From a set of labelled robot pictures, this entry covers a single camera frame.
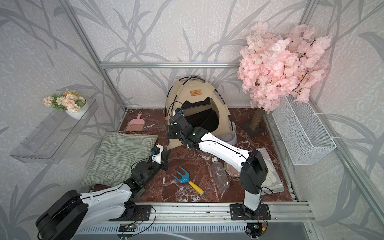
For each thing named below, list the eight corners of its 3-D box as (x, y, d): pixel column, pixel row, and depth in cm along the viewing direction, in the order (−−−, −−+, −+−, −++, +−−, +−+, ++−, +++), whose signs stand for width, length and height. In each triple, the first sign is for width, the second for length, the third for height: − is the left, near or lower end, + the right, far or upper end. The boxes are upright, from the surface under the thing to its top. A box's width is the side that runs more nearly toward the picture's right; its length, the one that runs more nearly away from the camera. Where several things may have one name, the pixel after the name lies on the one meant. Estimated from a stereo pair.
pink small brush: (127, 131, 110) (126, 129, 108) (134, 113, 121) (133, 111, 119) (143, 131, 110) (142, 129, 108) (148, 113, 121) (148, 111, 119)
